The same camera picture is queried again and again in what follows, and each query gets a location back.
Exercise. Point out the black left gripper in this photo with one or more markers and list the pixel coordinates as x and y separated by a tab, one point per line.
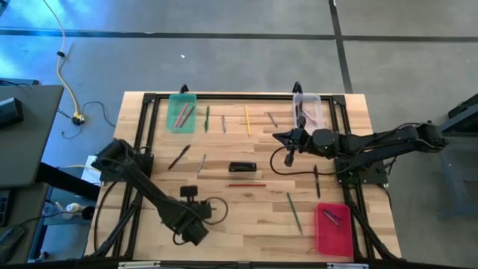
199	213

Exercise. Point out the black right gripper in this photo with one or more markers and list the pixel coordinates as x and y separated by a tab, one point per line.
308	140

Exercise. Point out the grey-pink crayon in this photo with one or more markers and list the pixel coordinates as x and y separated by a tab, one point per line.
272	119

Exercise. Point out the yellow pencil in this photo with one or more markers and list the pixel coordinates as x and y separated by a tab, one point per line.
247	120

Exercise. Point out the grey crayon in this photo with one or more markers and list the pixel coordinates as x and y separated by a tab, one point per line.
202	163
331	218

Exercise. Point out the black pen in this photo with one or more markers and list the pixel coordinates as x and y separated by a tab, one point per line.
297	108
179	157
317	181

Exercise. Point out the black stapler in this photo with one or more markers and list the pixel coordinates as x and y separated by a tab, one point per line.
242	167

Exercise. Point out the grey marker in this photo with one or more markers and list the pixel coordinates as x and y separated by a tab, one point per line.
223	123

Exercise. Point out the green pen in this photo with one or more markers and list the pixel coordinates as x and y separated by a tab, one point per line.
207	119

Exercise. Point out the pink pencil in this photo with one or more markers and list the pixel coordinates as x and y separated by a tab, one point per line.
181	116

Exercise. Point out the red plastic bin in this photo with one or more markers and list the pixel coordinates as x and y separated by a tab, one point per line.
336	243

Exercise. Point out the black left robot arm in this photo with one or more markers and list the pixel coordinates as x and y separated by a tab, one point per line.
145	187

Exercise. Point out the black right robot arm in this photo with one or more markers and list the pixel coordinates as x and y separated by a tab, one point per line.
373	143

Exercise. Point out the clear plastic bin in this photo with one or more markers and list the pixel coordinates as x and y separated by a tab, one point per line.
319	101

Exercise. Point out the white label strip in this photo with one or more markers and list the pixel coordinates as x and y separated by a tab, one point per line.
138	265
347	266

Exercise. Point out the purple crayon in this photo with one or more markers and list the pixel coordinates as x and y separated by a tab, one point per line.
334	214

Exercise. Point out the dark red pencil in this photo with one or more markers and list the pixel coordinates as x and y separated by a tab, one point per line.
187	117

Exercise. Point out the black round object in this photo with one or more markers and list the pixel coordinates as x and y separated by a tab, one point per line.
88	213

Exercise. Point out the green translucent plastic bin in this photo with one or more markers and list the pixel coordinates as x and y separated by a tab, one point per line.
174	101

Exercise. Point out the white paper sheet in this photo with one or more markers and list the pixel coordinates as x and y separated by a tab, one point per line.
87	175

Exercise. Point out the white bottle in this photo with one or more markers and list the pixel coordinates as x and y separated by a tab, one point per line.
72	207

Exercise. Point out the black desk crossbar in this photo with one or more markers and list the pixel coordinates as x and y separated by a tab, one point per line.
67	183

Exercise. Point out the yellow power block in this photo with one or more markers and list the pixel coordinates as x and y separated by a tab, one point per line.
77	119

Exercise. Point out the grey metal stand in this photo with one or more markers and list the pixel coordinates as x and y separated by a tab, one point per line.
450	179

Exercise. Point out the dark grey desk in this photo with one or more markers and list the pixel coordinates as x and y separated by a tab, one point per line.
26	209

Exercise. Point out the black box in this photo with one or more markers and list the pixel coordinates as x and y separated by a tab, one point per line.
9	112

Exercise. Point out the black flat device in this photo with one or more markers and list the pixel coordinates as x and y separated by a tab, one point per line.
18	82

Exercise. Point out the black frame clamp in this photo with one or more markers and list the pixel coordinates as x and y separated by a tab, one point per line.
184	89
297	87

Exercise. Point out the black aluminium table frame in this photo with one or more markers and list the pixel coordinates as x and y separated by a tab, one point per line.
242	96

